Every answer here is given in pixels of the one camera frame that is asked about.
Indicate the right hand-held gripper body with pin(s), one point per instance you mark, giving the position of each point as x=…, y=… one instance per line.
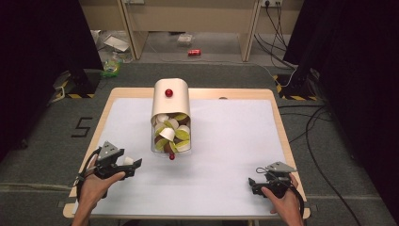
x=279, y=180

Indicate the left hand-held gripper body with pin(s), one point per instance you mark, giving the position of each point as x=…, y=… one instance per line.
x=109, y=153

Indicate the single white capsule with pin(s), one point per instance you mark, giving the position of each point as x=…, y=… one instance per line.
x=128, y=161

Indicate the clear drawer with red knob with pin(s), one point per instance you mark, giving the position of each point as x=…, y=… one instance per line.
x=171, y=156

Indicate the pile of coffee capsules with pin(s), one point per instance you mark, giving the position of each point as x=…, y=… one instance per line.
x=171, y=135

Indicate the cream capsule dispenser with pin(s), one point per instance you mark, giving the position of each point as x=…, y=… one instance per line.
x=171, y=102

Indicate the person's right hand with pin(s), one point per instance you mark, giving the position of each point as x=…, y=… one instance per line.
x=288, y=205

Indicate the person's left hand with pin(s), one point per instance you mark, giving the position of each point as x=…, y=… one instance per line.
x=91, y=191

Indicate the white paper sheet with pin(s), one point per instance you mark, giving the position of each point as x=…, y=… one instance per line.
x=219, y=150

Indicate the black stand base striped tape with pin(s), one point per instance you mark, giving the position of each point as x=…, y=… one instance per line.
x=291, y=88
x=80, y=84

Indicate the green plastic bag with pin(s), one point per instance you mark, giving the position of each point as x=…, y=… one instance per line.
x=111, y=66

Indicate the dark round table grommet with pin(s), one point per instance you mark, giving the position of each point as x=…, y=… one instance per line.
x=223, y=98

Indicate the crumpled white plastic wrapping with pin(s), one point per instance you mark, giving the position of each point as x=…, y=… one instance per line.
x=114, y=42

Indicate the black curtain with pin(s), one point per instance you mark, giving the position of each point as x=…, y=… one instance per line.
x=34, y=62
x=360, y=78

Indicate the red drink can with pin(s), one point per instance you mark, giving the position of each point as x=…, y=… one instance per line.
x=194, y=52

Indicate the clear plastic package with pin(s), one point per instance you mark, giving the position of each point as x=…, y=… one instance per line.
x=185, y=39

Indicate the beige wooden desk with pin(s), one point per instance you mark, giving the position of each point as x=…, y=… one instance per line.
x=188, y=14

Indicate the white wall socket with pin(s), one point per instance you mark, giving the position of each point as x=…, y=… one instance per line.
x=271, y=2

